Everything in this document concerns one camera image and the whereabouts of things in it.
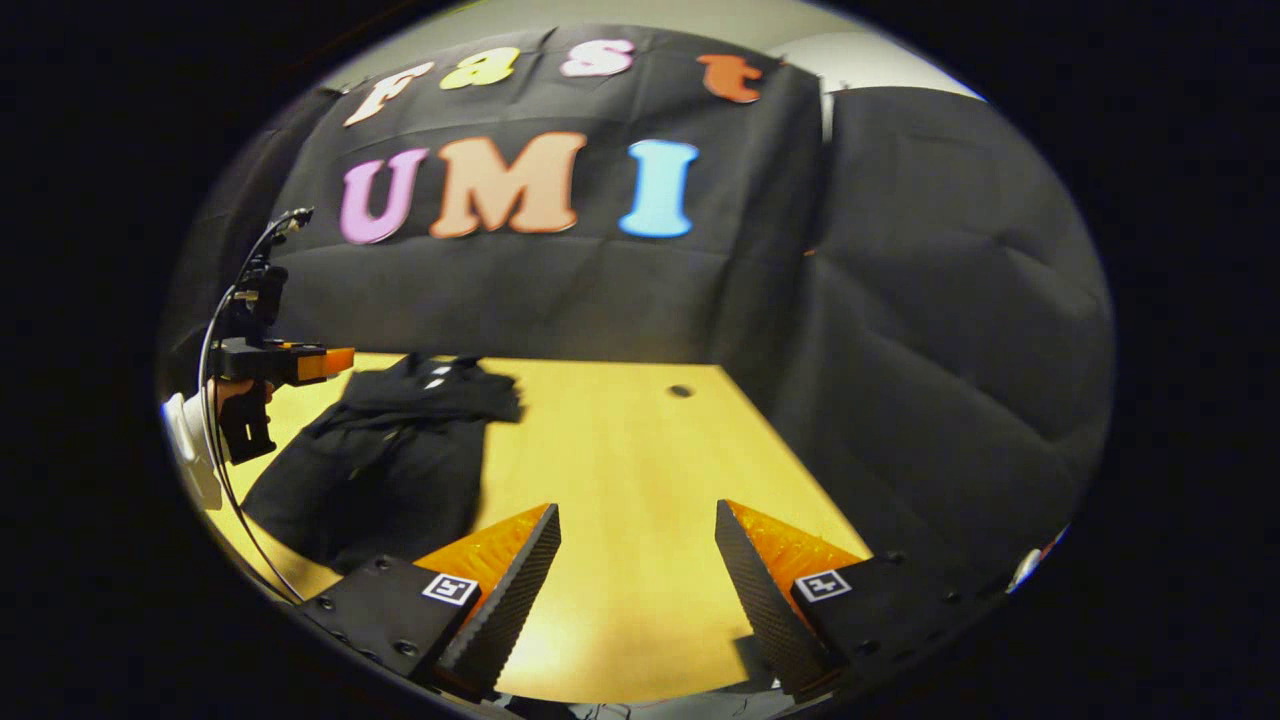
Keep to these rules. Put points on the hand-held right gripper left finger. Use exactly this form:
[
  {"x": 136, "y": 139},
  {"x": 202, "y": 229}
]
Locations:
[{"x": 515, "y": 590}]

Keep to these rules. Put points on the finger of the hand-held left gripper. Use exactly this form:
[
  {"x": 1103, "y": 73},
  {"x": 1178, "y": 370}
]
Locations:
[{"x": 320, "y": 363}]

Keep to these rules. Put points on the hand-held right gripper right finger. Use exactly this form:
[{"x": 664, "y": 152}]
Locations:
[{"x": 765, "y": 600}]

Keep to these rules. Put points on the black garment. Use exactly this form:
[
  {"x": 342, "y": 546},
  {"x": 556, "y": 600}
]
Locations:
[{"x": 400, "y": 470}]

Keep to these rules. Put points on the white and red object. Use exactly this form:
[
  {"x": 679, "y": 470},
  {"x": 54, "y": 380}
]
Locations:
[{"x": 1025, "y": 570}]

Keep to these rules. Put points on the black backdrop cloth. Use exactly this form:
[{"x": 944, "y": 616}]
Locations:
[{"x": 950, "y": 300}]

